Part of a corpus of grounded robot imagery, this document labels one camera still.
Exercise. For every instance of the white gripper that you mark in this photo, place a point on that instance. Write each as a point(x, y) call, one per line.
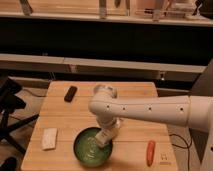
point(105, 135)

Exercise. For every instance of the green ceramic bowl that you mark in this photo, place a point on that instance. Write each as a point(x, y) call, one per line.
point(87, 151)

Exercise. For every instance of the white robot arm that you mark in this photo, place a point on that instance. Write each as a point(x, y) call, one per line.
point(196, 112)

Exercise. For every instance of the translucent plastic cup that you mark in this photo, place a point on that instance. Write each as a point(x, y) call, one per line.
point(105, 88)

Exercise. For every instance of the wooden table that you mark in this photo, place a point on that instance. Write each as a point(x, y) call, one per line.
point(129, 147)

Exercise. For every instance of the orange carrot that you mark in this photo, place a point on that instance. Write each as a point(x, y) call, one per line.
point(150, 152)

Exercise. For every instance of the black rectangular remote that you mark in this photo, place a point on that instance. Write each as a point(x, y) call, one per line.
point(70, 94)

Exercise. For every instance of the black office chair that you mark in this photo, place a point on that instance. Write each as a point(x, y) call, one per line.
point(9, 103)

